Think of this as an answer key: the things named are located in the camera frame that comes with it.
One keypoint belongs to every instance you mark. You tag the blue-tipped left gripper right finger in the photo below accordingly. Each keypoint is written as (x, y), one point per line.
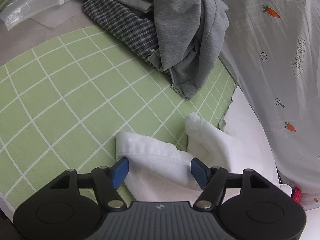
(212, 181)

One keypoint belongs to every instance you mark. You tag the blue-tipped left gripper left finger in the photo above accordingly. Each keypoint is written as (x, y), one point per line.
(107, 180)

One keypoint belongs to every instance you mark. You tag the white t-shirt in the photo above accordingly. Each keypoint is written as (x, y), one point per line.
(159, 172)

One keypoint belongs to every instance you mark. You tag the red knitted garment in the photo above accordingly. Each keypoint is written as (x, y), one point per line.
(297, 194)

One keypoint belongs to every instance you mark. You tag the green grid-pattern mat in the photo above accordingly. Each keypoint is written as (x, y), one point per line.
(64, 101)

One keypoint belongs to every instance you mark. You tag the grey carrot-print storage bag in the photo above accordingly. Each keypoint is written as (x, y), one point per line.
(271, 48)

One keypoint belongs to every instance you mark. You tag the dark plaid shirt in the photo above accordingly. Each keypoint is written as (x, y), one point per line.
(137, 33)

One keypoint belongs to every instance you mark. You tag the grey jersey garment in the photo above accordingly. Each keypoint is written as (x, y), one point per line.
(190, 36)

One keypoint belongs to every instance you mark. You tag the clear plastic zip bag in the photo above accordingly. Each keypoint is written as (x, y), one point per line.
(50, 13)

